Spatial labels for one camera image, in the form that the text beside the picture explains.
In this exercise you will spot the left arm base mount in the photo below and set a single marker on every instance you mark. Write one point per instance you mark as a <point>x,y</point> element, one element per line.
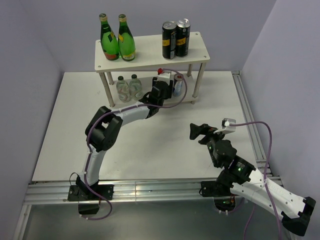
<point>88,202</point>

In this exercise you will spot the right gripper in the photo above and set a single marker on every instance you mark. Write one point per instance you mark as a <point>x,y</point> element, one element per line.
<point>204,129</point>

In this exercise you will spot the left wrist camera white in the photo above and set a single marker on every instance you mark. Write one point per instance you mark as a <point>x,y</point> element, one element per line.
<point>164,75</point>

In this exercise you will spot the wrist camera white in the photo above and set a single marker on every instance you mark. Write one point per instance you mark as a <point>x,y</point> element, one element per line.
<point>227,126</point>
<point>164,75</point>

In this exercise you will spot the silver can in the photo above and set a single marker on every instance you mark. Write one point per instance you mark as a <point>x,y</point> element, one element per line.
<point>177,85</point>

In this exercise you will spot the aluminium rail front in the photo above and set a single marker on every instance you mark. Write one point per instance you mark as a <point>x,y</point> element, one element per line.
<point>56,192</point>

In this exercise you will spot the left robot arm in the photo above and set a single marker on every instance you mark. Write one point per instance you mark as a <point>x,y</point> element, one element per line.
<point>104,128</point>

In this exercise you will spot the green bottle yellow label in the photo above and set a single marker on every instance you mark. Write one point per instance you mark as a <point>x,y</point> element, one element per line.
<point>126,41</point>

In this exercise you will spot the black can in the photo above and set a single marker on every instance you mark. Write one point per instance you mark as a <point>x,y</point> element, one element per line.
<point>169,32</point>
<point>182,37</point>

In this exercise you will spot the clear bottle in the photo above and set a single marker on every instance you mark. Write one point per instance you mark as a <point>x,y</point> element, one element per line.
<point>135,88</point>
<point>123,90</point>

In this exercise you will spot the green bottle red label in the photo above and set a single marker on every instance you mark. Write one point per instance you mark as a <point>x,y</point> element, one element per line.
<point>108,39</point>

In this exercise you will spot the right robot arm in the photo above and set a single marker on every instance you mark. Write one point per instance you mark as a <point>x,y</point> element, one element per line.
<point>239,177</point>

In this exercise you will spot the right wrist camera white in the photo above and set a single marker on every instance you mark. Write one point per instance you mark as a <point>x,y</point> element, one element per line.
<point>227,126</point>

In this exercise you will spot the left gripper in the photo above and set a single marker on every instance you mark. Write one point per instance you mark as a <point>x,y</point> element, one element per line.
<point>169,90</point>

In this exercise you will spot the white two-tier shelf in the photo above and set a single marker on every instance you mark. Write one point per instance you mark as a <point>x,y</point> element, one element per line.
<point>149,55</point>

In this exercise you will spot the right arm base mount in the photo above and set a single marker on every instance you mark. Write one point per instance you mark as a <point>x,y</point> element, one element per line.
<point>224,200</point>

